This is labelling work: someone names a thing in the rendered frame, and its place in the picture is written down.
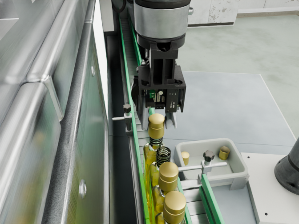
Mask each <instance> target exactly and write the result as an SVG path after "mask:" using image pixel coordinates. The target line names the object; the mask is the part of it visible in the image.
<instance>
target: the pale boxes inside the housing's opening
mask: <svg viewBox="0 0 299 224"><path fill-rule="evenodd" d="M133 2H134V0H133ZM100 6H101V16H102V23H103V30H104V32H107V31H114V24H113V10H112V3H111V0H100ZM133 14H134V3H133Z"/></svg>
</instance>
